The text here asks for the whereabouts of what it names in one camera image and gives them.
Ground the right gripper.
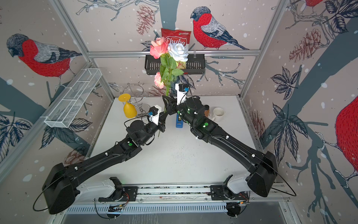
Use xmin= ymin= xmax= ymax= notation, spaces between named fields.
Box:
xmin=162 ymin=92 xmax=197 ymax=129

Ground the pink artificial flower bouquet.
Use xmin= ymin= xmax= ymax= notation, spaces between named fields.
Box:
xmin=150 ymin=37 xmax=189 ymax=96

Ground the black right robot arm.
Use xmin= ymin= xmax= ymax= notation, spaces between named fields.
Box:
xmin=162 ymin=96 xmax=277 ymax=200

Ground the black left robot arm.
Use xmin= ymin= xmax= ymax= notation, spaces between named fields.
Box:
xmin=42 ymin=112 xmax=168 ymax=215

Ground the blue tape dispenser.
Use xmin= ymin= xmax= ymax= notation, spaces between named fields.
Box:
xmin=176 ymin=114 xmax=184 ymax=128

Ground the chrome wine glass rack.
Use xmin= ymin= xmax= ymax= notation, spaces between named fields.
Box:
xmin=120 ymin=82 xmax=150 ymax=118

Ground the yellow upside-down wine glass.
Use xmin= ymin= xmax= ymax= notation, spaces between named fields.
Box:
xmin=118 ymin=93 xmax=137 ymax=119

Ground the brown spice bottle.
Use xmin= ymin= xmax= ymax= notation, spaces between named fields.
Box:
xmin=204 ymin=105 xmax=210 ymax=117

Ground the white ceramic mug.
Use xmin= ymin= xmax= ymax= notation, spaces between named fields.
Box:
xmin=212 ymin=107 xmax=225 ymax=123

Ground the Chuba cassava chips bag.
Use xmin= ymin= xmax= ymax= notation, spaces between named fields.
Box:
xmin=161 ymin=27 xmax=192 ymax=70

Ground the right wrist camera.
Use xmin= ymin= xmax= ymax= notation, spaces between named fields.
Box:
xmin=175 ymin=84 xmax=189 ymax=105

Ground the black wire wall basket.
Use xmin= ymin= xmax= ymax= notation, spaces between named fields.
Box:
xmin=145 ymin=54 xmax=206 ymax=75

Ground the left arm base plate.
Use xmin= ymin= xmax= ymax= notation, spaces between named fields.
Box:
xmin=98 ymin=186 xmax=139 ymax=203

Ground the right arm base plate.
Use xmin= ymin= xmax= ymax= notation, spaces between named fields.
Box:
xmin=208 ymin=185 xmax=249 ymax=201

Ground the white wire mesh shelf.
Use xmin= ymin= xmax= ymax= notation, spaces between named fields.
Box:
xmin=44 ymin=68 xmax=102 ymax=128

